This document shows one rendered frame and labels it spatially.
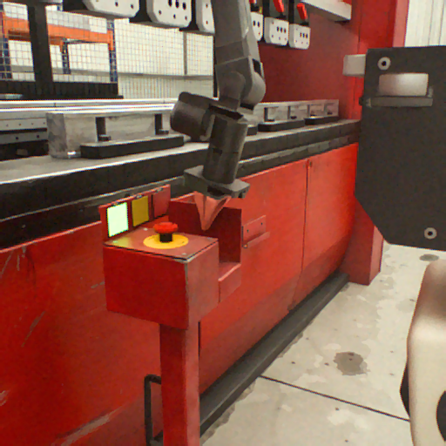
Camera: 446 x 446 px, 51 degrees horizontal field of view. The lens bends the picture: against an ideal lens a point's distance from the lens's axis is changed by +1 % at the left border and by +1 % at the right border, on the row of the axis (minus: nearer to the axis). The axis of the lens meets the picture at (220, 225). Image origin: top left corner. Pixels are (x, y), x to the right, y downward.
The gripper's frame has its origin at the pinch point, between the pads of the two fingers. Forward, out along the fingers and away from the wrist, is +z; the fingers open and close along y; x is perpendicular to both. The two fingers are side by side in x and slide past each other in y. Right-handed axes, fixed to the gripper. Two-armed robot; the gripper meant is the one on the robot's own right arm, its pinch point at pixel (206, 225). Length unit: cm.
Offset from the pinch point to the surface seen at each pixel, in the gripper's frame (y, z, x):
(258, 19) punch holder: 35, -36, -82
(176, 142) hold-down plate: 27.4, -3.1, -31.4
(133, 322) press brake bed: 13.9, 32.2, -5.2
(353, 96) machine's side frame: 16, -15, -174
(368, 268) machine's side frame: -23, 66, -171
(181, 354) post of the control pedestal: -5.2, 20.9, 8.7
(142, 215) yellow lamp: 10.0, 0.8, 5.4
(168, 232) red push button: 0.7, -1.9, 11.8
